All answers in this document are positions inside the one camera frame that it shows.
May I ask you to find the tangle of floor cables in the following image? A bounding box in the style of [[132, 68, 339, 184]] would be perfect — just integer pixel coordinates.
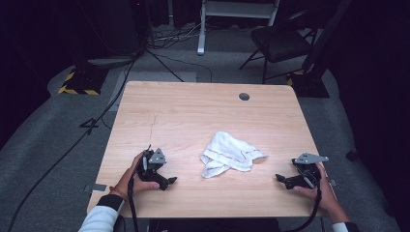
[[146, 15, 214, 51]]

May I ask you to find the white desk frame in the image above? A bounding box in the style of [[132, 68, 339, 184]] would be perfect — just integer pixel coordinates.
[[196, 0, 280, 57]]

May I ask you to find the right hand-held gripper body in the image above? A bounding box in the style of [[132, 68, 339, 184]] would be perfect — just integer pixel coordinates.
[[291, 152, 330, 190]]

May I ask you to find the long black floor cable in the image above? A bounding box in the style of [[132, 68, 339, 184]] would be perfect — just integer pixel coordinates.
[[6, 57, 138, 232]]

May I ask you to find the black stand base striped tape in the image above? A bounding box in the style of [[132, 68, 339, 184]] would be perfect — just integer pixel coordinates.
[[57, 66, 109, 97]]

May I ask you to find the person's dark clothed lap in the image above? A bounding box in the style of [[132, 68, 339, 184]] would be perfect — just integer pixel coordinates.
[[148, 217, 282, 232]]

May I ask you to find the black floor tape mark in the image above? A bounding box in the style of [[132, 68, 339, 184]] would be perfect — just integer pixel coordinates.
[[78, 117, 101, 135]]

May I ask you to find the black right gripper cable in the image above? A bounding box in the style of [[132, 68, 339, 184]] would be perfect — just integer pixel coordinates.
[[283, 185, 324, 232]]

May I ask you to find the red bracelet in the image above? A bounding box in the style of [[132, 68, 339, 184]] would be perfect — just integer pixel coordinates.
[[108, 186, 130, 201]]

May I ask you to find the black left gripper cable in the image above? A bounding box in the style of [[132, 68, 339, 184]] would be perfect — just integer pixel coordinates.
[[127, 144, 153, 232]]

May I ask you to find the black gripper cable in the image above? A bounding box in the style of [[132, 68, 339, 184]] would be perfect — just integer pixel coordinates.
[[283, 185, 324, 232], [127, 144, 153, 232]]

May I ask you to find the person's left hand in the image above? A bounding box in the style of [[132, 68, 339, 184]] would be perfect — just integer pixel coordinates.
[[114, 151, 161, 198]]

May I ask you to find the person's right hand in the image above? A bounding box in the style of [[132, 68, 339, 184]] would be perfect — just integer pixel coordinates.
[[292, 161, 338, 215]]

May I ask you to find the black folding chair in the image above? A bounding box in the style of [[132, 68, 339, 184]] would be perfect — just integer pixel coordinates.
[[238, 8, 323, 85]]

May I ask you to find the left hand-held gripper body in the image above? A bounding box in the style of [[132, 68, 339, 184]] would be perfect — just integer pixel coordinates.
[[136, 145, 169, 190]]

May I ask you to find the black slanted stand with base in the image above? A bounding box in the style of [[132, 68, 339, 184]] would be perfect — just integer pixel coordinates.
[[286, 0, 354, 99]]

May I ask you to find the white towel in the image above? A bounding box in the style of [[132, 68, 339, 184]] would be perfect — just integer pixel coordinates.
[[199, 130, 269, 179]]

